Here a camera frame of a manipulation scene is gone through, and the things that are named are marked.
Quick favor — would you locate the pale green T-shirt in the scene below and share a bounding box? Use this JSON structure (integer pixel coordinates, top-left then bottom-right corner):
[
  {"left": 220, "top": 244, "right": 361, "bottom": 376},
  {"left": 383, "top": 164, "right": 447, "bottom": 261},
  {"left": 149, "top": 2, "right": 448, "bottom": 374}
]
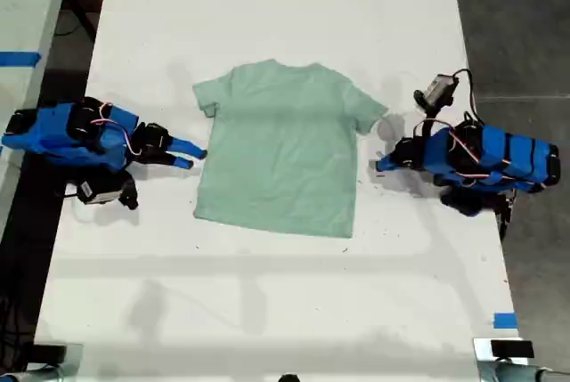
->
[{"left": 191, "top": 59, "right": 390, "bottom": 240}]

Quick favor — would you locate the short blue tape strip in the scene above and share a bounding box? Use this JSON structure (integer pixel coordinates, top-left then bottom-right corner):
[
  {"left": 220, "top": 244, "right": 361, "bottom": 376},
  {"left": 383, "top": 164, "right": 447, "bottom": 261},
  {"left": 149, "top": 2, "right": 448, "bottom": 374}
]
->
[{"left": 493, "top": 312, "right": 518, "bottom": 330}]

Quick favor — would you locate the small black box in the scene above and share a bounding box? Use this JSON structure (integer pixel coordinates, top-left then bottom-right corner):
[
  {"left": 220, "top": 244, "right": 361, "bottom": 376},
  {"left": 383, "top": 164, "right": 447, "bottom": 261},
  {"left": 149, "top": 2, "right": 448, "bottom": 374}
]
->
[
  {"left": 32, "top": 344, "right": 69, "bottom": 363},
  {"left": 490, "top": 339, "right": 535, "bottom": 361}
]

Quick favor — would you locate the gripper camera stalk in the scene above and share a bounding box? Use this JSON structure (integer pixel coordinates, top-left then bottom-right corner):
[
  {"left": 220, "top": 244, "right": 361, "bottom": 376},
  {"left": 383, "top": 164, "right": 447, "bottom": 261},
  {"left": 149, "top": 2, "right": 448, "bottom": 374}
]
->
[
  {"left": 421, "top": 105, "right": 443, "bottom": 134},
  {"left": 118, "top": 170, "right": 140, "bottom": 211}
]

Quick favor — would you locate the arm red white wire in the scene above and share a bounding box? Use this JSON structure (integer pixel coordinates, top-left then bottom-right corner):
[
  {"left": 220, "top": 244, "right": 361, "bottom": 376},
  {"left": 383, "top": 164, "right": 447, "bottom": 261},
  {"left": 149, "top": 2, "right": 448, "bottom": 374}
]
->
[
  {"left": 88, "top": 102, "right": 144, "bottom": 157},
  {"left": 418, "top": 118, "right": 513, "bottom": 187}
]

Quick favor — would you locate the long blue tape strip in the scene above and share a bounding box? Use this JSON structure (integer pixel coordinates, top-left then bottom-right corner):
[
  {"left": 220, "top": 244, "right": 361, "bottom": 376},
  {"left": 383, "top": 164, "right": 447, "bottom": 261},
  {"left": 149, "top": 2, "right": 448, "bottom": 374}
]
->
[{"left": 0, "top": 51, "right": 43, "bottom": 68}]

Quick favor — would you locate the black floor cable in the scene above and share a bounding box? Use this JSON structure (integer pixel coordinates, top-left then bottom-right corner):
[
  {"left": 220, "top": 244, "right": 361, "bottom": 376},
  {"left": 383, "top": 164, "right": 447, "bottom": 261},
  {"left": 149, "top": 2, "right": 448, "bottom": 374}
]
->
[{"left": 53, "top": 0, "right": 98, "bottom": 38}]

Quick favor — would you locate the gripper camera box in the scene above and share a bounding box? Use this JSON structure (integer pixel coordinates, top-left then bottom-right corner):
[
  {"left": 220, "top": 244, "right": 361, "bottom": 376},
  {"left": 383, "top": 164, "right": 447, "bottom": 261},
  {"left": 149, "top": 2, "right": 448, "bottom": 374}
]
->
[
  {"left": 75, "top": 177, "right": 125, "bottom": 206},
  {"left": 413, "top": 73, "right": 460, "bottom": 110}
]

